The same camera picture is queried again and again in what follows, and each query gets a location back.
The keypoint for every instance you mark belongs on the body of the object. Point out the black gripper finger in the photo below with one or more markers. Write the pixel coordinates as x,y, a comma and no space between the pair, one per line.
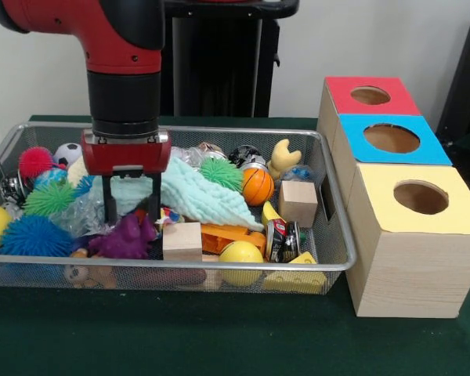
110,201
154,199

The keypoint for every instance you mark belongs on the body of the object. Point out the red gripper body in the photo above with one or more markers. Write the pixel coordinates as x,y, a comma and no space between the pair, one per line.
125,156

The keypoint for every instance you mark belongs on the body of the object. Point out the small bright dotted fabric scrunchie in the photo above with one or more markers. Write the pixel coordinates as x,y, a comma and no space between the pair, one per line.
171,216

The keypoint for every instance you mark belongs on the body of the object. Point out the small blue spiky ball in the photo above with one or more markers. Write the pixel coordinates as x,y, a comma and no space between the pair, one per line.
84,186

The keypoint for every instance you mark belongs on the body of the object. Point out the cream white cloth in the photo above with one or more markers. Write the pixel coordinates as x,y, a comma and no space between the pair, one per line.
76,172

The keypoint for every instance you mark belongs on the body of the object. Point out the mint green cloth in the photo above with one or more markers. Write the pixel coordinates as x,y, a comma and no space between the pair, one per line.
203,196

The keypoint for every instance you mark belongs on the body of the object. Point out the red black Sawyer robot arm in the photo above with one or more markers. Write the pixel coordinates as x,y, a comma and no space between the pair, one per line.
121,98

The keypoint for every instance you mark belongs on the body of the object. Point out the wooden box with three holes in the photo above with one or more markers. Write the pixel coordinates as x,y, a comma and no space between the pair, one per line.
415,274

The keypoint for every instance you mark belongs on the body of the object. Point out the crushed clear plastic bottle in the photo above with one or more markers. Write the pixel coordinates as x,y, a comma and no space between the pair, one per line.
86,211

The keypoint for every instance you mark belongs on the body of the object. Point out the purple knobbly rubber toy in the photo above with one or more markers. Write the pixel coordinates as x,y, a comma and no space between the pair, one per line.
121,241

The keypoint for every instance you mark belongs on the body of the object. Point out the black and white soccer ball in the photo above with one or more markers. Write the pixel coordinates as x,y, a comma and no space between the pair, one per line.
67,153

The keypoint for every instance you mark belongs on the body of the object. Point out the large blue spiky ball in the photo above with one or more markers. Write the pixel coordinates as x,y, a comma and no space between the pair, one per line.
35,237

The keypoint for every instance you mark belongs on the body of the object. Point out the pink spiky ball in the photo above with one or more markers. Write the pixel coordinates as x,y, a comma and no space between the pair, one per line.
34,160

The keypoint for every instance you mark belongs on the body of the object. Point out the yellow smiley face ball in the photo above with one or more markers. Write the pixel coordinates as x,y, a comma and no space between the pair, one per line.
241,258

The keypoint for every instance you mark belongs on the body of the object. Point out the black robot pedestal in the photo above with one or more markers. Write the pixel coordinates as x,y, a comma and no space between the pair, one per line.
219,70

